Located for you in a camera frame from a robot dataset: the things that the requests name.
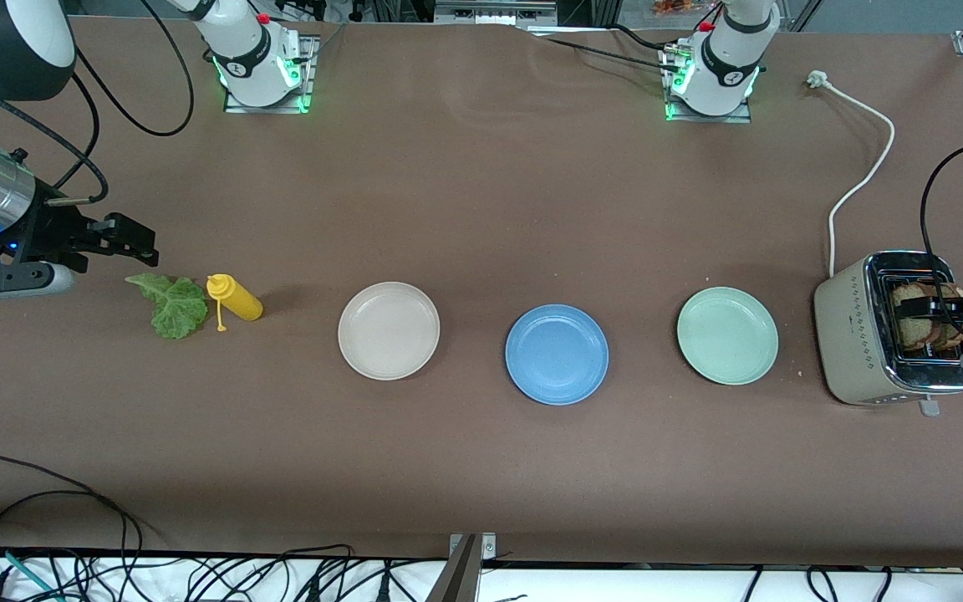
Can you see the grey metal bracket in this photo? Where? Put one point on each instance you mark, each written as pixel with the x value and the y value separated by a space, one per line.
pixel 473 548

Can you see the green lettuce leaf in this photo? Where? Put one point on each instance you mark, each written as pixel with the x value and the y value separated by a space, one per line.
pixel 176 309

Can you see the grey power strip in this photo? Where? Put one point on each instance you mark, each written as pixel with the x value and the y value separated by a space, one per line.
pixel 494 12

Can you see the beige plate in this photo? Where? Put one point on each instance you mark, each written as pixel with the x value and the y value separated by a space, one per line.
pixel 389 334

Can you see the yellow squeeze bottle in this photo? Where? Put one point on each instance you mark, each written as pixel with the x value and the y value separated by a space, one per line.
pixel 239 303

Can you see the light green plate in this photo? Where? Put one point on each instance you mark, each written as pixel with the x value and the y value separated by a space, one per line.
pixel 728 339

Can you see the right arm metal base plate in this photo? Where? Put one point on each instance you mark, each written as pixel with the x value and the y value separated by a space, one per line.
pixel 311 71

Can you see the brown bread slice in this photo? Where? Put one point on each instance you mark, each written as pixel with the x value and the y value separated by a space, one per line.
pixel 912 334
pixel 956 293

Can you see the beige chrome toaster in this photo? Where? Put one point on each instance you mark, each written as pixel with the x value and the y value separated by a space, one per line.
pixel 849 343

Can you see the blue plate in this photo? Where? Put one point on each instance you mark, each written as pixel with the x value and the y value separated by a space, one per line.
pixel 557 355

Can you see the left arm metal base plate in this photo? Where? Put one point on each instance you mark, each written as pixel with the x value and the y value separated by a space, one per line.
pixel 741 118

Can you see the orange object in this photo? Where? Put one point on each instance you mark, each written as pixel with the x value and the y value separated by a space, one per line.
pixel 682 7

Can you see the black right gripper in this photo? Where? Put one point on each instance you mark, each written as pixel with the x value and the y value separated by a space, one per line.
pixel 50 230

